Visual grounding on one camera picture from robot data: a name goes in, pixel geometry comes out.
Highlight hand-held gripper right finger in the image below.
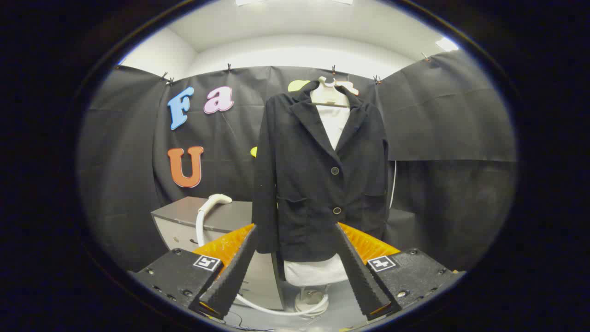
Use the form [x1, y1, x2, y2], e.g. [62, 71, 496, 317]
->
[334, 222, 466, 322]

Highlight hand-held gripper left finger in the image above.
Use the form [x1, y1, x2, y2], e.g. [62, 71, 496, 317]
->
[129, 224, 257, 321]

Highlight white garment steamer base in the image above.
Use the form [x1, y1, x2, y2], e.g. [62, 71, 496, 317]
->
[294, 285, 330, 317]

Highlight black button jacket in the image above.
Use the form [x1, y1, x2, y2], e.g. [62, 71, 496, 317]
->
[252, 81, 390, 262]

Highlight grey cabinet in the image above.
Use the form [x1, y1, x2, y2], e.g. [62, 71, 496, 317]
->
[151, 196, 286, 310]

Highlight black backdrop cloth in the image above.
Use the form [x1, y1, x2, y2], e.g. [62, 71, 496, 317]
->
[78, 50, 517, 273]

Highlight white plastic hanger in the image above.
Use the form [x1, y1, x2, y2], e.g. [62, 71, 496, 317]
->
[310, 76, 360, 109]

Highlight row of black cloth clips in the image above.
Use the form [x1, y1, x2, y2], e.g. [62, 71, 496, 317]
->
[115, 52, 431, 86]

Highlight ceiling light panel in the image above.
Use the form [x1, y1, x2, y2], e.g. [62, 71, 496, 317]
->
[435, 36, 460, 52]

